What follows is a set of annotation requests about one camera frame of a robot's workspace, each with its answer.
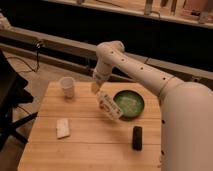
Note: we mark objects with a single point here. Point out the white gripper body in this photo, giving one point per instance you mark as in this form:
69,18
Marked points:
98,80

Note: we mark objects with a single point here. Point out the white labelled bottle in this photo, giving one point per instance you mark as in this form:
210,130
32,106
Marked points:
108,106

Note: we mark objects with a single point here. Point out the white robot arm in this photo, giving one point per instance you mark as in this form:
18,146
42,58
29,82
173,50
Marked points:
186,109

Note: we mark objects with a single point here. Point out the white plastic cup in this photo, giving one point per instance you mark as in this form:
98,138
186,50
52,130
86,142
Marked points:
67,85

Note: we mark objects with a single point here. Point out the green bowl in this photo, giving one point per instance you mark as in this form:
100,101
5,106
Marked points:
130,102

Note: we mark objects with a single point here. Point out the black rectangular block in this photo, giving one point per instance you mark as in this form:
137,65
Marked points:
137,138

